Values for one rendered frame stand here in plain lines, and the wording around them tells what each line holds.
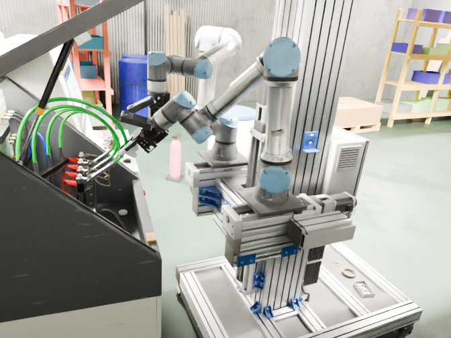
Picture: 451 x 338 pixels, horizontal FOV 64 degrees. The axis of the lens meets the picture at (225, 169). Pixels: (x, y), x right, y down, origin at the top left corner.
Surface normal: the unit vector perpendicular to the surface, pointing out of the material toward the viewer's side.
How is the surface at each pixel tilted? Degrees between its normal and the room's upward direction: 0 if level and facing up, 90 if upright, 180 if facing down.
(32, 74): 90
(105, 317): 90
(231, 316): 0
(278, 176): 97
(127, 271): 90
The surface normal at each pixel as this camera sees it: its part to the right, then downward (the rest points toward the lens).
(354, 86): 0.41, 0.38
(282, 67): -0.14, 0.25
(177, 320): 0.08, -0.92
